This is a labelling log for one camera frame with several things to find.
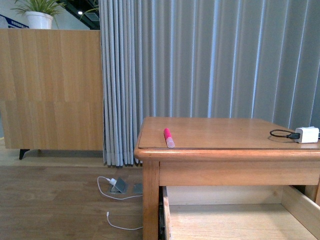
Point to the white potted plant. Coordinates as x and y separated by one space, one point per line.
39 13

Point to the white power adapter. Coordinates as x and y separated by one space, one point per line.
307 135

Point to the wooden nightstand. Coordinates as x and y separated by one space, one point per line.
219 152

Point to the pink marker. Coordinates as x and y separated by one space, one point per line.
168 138

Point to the wooden drawer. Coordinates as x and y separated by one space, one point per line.
238 213

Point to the grey pleated curtain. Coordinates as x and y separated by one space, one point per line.
206 58

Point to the open metal floor socket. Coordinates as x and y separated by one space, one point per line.
118 186

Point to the closed metal floor socket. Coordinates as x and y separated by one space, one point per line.
138 188

